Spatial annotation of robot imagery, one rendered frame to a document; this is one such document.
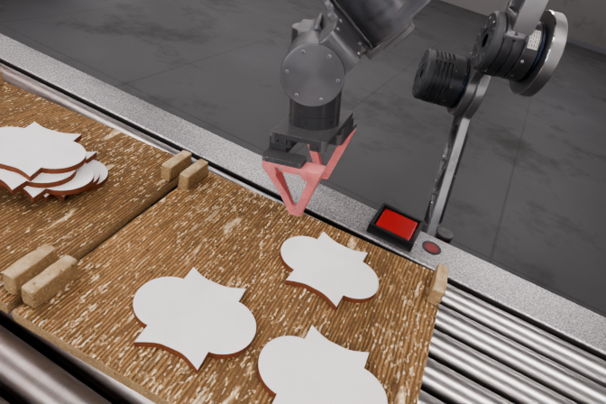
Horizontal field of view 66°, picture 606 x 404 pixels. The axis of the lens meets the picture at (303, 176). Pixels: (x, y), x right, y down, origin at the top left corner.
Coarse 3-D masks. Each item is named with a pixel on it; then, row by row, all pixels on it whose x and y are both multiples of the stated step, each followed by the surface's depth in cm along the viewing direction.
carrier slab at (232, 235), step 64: (192, 192) 70; (128, 256) 57; (192, 256) 60; (256, 256) 62; (384, 256) 68; (64, 320) 48; (128, 320) 50; (256, 320) 54; (320, 320) 56; (384, 320) 58; (128, 384) 45; (192, 384) 46; (256, 384) 47; (384, 384) 50
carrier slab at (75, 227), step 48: (0, 96) 80; (96, 144) 75; (144, 144) 78; (0, 192) 61; (96, 192) 66; (144, 192) 68; (0, 240) 55; (48, 240) 57; (96, 240) 59; (0, 288) 50
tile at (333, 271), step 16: (288, 240) 65; (304, 240) 66; (320, 240) 67; (288, 256) 62; (304, 256) 63; (320, 256) 64; (336, 256) 64; (352, 256) 65; (304, 272) 60; (320, 272) 61; (336, 272) 62; (352, 272) 62; (368, 272) 63; (304, 288) 59; (320, 288) 59; (336, 288) 59; (352, 288) 60; (368, 288) 61; (336, 304) 57
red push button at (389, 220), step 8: (384, 216) 78; (392, 216) 78; (400, 216) 79; (376, 224) 76; (384, 224) 76; (392, 224) 77; (400, 224) 77; (408, 224) 78; (416, 224) 78; (392, 232) 75; (400, 232) 75; (408, 232) 76
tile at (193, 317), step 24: (144, 288) 53; (168, 288) 53; (192, 288) 54; (216, 288) 55; (144, 312) 50; (168, 312) 51; (192, 312) 51; (216, 312) 52; (240, 312) 53; (144, 336) 48; (168, 336) 48; (192, 336) 49; (216, 336) 50; (240, 336) 50; (192, 360) 47
